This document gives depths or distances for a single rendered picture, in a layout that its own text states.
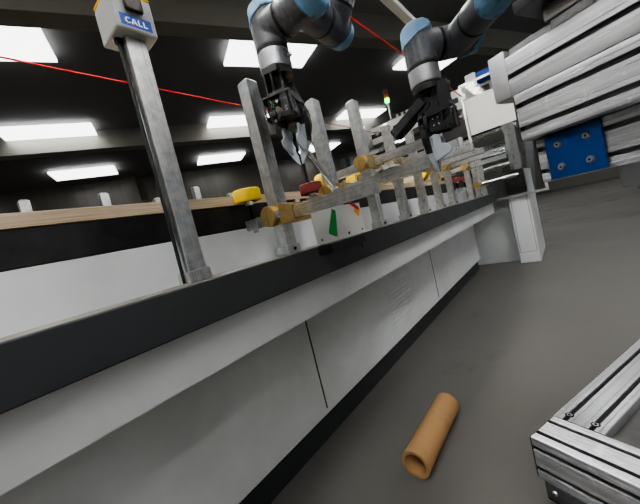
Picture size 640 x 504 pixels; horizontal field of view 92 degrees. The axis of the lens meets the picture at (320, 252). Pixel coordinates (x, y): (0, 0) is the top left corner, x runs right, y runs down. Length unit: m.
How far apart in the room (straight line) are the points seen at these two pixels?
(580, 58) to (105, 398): 0.92
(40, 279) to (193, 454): 0.51
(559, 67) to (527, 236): 2.73
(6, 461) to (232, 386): 0.49
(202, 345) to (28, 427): 0.25
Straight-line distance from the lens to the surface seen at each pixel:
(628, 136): 0.74
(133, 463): 0.87
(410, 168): 0.89
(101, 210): 0.81
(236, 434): 0.98
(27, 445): 0.59
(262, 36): 0.84
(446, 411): 1.21
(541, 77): 0.75
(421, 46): 0.92
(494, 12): 0.88
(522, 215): 3.38
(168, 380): 0.63
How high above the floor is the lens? 0.74
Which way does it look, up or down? 4 degrees down
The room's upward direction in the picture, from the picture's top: 14 degrees counter-clockwise
